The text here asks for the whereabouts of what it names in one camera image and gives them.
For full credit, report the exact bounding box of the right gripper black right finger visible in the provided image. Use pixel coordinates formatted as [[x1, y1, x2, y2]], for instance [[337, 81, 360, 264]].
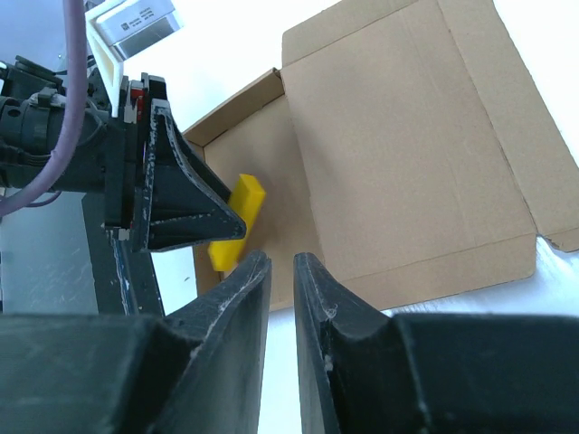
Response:
[[294, 253, 578, 433]]

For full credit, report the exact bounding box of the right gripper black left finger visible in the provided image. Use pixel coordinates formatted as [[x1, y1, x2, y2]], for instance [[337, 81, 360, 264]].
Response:
[[1, 250, 272, 433]]

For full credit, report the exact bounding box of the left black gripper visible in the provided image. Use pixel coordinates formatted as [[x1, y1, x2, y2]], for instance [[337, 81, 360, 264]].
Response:
[[82, 72, 236, 252]]

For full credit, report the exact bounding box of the yellow rectangular block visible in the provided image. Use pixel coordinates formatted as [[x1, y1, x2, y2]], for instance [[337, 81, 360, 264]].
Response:
[[208, 174, 266, 273]]

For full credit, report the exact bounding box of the brown cardboard box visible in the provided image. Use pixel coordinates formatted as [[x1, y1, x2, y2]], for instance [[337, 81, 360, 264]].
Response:
[[185, 1, 578, 310]]

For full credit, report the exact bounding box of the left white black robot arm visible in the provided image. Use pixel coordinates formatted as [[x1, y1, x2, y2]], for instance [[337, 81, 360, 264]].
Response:
[[1, 57, 247, 252]]

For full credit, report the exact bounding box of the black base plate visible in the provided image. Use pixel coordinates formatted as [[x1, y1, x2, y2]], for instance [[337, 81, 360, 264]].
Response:
[[81, 193, 165, 316]]

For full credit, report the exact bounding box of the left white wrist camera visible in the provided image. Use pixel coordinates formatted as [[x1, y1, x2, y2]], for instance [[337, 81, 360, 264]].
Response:
[[85, 0, 183, 118]]

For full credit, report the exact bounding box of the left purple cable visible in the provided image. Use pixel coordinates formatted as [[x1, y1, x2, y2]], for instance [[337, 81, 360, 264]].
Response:
[[0, 0, 87, 218]]

